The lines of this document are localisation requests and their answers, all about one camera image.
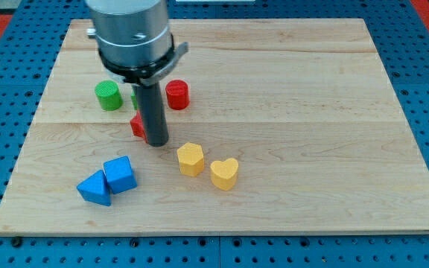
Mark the yellow hexagon block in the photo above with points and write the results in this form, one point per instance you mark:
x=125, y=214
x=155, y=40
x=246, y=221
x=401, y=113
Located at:
x=191, y=159

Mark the yellow heart block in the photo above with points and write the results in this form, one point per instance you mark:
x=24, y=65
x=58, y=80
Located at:
x=224, y=174

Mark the red block behind rod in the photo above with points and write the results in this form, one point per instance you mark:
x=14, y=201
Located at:
x=138, y=127

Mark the green cylinder block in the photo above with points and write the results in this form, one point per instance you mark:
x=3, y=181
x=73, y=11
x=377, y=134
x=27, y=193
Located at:
x=108, y=95

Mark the red cylinder block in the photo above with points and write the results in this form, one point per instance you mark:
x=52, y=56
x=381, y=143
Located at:
x=177, y=93

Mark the blue cube block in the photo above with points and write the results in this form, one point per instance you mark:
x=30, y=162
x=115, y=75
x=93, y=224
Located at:
x=120, y=175

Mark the wooden board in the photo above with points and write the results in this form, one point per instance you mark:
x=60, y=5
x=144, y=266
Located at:
x=304, y=105

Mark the green block behind rod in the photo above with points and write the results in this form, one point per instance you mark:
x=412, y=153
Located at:
x=134, y=100

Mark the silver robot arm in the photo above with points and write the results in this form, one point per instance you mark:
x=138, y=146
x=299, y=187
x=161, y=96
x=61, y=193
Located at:
x=134, y=39

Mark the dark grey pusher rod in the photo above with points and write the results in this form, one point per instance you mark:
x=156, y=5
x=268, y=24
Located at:
x=152, y=112

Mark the blue triangle block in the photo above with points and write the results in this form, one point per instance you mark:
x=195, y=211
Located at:
x=95, y=189

